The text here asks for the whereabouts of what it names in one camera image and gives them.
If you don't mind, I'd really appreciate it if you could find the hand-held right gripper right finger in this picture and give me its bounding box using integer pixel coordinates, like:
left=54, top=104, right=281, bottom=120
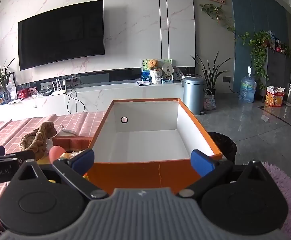
left=177, top=149, right=276, bottom=200

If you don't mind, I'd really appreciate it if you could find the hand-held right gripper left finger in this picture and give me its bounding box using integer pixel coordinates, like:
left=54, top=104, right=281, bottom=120
left=9, top=149, right=109, bottom=200

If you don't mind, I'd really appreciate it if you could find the pink egg-shaped soft toy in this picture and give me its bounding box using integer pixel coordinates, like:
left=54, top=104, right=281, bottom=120
left=49, top=146, right=66, bottom=164

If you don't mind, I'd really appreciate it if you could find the orange cardboard box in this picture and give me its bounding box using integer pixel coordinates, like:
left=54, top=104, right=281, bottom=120
left=87, top=98, right=223, bottom=195

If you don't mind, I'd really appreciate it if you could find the orange box lid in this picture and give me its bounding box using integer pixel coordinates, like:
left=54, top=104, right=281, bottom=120
left=52, top=129, right=92, bottom=153

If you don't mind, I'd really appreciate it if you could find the black waste basket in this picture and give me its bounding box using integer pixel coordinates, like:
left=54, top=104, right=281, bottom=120
left=207, top=132, right=237, bottom=165

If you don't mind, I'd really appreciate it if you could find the white tissue paper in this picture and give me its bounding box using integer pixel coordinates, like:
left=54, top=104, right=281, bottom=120
left=59, top=128, right=79, bottom=137

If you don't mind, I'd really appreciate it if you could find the pink checked tablecloth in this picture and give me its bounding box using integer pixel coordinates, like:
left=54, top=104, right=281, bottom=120
left=0, top=112, right=111, bottom=220

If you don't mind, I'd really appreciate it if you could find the woven basket bag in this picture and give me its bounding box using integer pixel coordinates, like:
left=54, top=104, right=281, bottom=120
left=204, top=89, right=216, bottom=111

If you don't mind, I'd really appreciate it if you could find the orchid plant in vase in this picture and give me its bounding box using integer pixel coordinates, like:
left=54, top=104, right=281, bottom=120
left=0, top=58, right=15, bottom=103

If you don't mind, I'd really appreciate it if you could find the silver pedal bin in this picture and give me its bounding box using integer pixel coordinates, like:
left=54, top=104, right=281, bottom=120
left=183, top=76, right=206, bottom=115

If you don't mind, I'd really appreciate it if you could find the white wifi router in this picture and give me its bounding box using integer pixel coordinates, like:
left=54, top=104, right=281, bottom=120
left=51, top=78, right=67, bottom=95

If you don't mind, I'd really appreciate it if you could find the white marble tv cabinet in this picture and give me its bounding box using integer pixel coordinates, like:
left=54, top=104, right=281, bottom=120
left=0, top=81, right=186, bottom=128

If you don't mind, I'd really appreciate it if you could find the blue water jug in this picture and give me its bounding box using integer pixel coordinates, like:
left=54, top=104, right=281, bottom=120
left=239, top=66, right=257, bottom=103

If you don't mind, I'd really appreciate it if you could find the long-leaf potted plant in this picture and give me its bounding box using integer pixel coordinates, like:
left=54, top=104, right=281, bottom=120
left=190, top=52, right=232, bottom=95

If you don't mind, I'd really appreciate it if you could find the purple fluffy cushion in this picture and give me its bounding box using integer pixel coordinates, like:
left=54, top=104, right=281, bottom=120
left=263, top=162, right=291, bottom=240

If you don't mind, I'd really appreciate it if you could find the red printed gift box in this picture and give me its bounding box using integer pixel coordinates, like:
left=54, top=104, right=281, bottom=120
left=265, top=86, right=286, bottom=107

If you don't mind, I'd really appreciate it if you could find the white knitted pot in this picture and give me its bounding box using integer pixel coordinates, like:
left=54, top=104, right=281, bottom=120
left=150, top=68, right=163, bottom=84

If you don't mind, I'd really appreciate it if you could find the round paper fan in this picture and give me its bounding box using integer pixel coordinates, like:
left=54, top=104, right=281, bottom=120
left=162, top=63, right=174, bottom=80

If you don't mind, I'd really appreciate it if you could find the green painting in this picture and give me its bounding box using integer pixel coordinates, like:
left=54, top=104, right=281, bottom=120
left=142, top=58, right=173, bottom=83

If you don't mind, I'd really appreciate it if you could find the grey drawer cabinet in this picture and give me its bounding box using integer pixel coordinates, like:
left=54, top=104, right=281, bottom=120
left=262, top=47, right=291, bottom=98

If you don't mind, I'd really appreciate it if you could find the trailing pothos plant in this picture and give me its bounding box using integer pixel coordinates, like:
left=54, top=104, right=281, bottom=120
left=240, top=31, right=272, bottom=90

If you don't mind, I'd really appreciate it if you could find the hanging vine plant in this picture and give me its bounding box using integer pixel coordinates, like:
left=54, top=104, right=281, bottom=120
left=200, top=3, right=236, bottom=42

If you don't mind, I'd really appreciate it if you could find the black cable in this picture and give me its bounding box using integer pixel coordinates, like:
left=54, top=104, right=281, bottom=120
left=67, top=86, right=91, bottom=114

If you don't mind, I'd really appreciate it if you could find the black wall television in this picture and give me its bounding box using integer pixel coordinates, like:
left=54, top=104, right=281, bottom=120
left=17, top=0, right=105, bottom=71

